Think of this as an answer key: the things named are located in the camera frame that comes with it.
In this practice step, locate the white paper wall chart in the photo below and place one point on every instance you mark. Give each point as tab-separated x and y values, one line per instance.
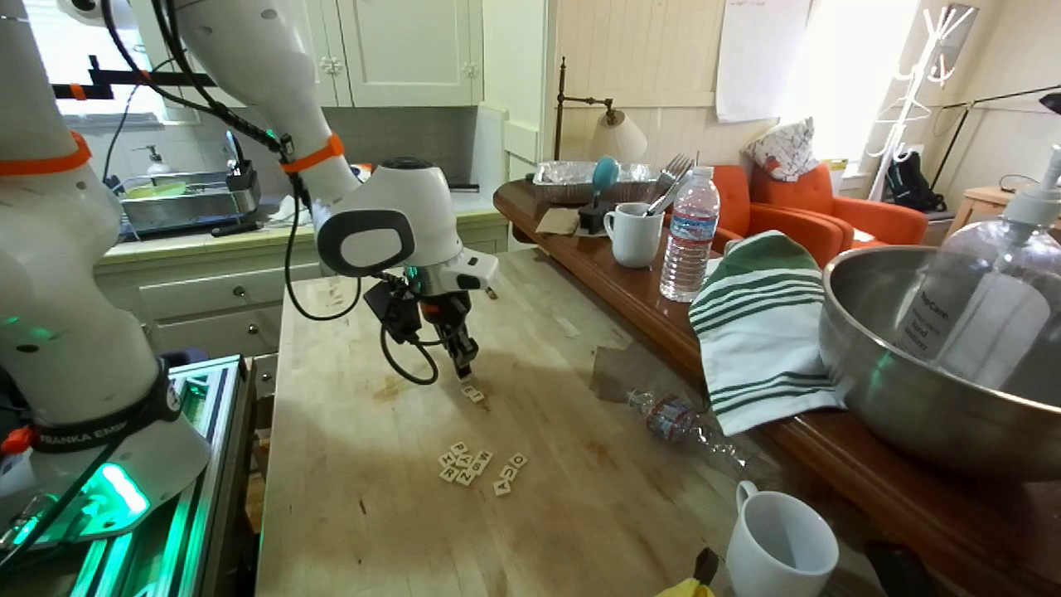
756	57

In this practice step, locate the large steel mixing bowl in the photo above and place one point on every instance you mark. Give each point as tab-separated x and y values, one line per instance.
923	408

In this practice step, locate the white coat rack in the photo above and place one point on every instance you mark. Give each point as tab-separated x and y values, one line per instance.
944	36

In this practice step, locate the orange armchair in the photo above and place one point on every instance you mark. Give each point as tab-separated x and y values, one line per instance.
811	213

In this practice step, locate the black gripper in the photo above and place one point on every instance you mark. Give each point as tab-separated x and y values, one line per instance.
401	313

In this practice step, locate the white desk lamp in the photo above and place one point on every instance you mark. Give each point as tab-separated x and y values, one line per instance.
612	134

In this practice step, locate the clear pump soap bottle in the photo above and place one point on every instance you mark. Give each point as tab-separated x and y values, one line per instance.
986	296

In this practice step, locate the crumpled plastic wrapper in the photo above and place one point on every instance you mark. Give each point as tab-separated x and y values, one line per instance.
673	420

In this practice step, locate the pair of white letter tiles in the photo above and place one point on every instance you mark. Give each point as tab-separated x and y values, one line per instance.
471	392

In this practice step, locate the white mug with spoon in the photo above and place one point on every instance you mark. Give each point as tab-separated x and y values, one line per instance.
633	235

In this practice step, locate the green striped white towel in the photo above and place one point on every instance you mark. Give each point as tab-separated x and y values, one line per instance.
756	325

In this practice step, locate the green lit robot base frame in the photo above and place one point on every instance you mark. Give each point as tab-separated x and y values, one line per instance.
155	522

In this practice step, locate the pile of white letter tiles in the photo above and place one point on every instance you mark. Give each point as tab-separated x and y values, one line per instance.
463	465

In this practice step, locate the white mug near front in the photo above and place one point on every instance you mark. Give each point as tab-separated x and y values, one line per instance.
778	544

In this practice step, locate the clear plastic water bottle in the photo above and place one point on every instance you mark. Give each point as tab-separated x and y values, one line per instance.
691	229

